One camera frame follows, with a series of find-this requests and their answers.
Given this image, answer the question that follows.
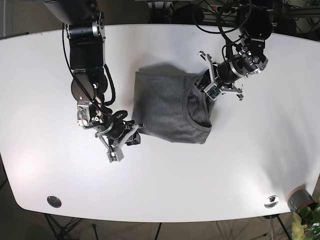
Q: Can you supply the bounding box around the black table leg frame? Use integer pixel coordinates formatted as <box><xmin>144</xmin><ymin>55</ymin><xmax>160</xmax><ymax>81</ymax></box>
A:
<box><xmin>44</xmin><ymin>213</ymin><xmax>84</xmax><ymax>240</ymax></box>

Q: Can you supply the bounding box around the left silver table grommet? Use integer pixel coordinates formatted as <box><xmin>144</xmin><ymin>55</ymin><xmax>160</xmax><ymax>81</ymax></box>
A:
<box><xmin>47</xmin><ymin>195</ymin><xmax>62</xmax><ymax>208</ymax></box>

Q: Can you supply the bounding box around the right silver table grommet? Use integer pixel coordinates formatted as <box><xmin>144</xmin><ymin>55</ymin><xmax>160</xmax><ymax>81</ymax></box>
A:
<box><xmin>264</xmin><ymin>195</ymin><xmax>279</xmax><ymax>209</ymax></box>

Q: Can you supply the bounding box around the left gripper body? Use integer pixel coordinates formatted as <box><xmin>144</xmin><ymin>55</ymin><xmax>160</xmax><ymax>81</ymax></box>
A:
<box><xmin>198</xmin><ymin>51</ymin><xmax>244</xmax><ymax>101</ymax></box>

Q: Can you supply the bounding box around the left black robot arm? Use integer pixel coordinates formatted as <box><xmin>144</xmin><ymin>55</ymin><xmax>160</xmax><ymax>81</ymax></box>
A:
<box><xmin>194</xmin><ymin>0</ymin><xmax>273</xmax><ymax>101</ymax></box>

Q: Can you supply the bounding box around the grey plant pot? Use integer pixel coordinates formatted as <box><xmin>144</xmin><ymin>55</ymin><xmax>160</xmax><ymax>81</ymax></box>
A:
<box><xmin>286</xmin><ymin>186</ymin><xmax>318</xmax><ymax>214</ymax></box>

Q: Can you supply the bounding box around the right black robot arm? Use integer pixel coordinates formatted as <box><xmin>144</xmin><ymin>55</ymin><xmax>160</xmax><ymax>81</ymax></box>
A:
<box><xmin>43</xmin><ymin>0</ymin><xmax>144</xmax><ymax>162</ymax></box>

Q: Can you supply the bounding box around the green potted plant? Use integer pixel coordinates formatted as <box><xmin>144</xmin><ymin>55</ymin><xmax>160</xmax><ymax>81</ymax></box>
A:
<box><xmin>291</xmin><ymin>203</ymin><xmax>320</xmax><ymax>240</ymax></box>

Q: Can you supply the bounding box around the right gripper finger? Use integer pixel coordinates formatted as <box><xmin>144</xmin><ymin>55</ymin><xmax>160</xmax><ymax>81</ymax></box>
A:
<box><xmin>126</xmin><ymin>132</ymin><xmax>141</xmax><ymax>146</ymax></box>

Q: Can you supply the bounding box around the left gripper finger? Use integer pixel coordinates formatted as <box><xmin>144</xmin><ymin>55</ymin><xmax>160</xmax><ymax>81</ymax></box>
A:
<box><xmin>194</xmin><ymin>71</ymin><xmax>212</xmax><ymax>92</ymax></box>

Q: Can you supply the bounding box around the silver table grommet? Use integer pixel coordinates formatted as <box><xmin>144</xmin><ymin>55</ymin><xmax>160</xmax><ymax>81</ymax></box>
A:
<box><xmin>264</xmin><ymin>195</ymin><xmax>279</xmax><ymax>209</ymax></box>
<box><xmin>47</xmin><ymin>195</ymin><xmax>62</xmax><ymax>208</ymax></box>

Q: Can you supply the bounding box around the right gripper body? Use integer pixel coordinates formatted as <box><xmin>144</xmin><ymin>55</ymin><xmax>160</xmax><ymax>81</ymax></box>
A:
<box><xmin>94</xmin><ymin>121</ymin><xmax>146</xmax><ymax>154</ymax></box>

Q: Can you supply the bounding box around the dark grey T-shirt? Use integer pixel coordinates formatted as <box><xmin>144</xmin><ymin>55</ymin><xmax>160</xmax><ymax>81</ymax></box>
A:
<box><xmin>132</xmin><ymin>72</ymin><xmax>215</xmax><ymax>144</ymax></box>

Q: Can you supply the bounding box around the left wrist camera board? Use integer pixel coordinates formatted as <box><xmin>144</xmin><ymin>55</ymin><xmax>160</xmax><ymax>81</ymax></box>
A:
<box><xmin>203</xmin><ymin>83</ymin><xmax>222</xmax><ymax>101</ymax></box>

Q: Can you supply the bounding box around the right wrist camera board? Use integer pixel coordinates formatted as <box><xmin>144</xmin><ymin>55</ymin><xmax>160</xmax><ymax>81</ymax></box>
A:
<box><xmin>107</xmin><ymin>149</ymin><xmax>124</xmax><ymax>163</ymax></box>

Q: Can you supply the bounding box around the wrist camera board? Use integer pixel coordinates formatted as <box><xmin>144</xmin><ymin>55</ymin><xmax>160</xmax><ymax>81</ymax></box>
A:
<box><xmin>203</xmin><ymin>83</ymin><xmax>222</xmax><ymax>101</ymax></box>
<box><xmin>107</xmin><ymin>149</ymin><xmax>124</xmax><ymax>163</ymax></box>

